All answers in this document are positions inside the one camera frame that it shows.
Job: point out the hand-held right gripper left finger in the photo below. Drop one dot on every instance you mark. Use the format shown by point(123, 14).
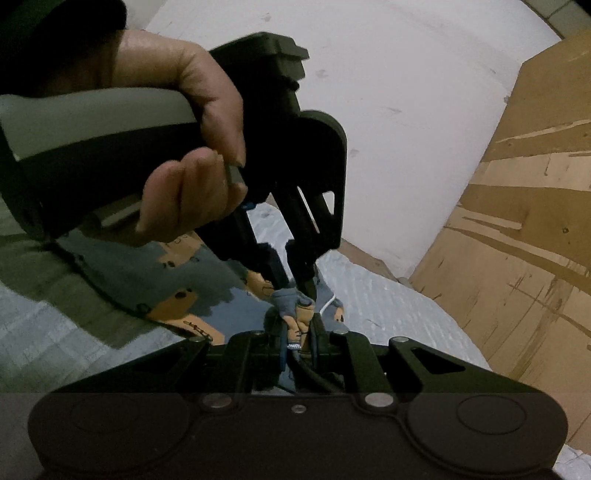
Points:
point(280, 355)

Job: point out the blue pants with orange print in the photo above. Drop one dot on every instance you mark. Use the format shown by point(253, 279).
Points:
point(184, 300)

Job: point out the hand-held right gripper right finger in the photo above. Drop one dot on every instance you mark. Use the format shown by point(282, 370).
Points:
point(316, 346)

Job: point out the wooden bed frame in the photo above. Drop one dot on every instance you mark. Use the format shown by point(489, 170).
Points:
point(364, 261)

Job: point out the person's left forearm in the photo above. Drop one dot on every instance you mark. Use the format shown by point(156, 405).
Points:
point(55, 41)

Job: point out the person's left hand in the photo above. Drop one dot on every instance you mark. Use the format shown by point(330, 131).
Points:
point(203, 184)

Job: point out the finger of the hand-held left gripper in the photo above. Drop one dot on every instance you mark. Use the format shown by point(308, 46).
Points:
point(258, 254)
point(302, 240)

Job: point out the plywood board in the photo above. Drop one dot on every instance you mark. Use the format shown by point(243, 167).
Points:
point(531, 230)

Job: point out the light blue striped blanket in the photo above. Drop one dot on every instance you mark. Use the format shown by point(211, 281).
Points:
point(392, 314)

